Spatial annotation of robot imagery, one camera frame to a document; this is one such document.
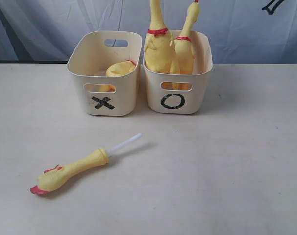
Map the blue backdrop curtain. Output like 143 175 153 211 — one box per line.
0 0 297 64

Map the cream bin marked X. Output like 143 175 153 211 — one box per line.
67 31 142 116

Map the cream bin marked O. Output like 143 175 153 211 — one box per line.
144 31 213 114

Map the headless yellow chicken body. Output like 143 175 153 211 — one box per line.
98 60 136 92

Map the detached chicken head with tube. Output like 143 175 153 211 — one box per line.
30 133 142 195

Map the yellow rubber chicken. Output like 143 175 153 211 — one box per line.
174 0 200 75
143 0 180 91

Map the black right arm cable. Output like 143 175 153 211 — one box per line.
262 0 297 15

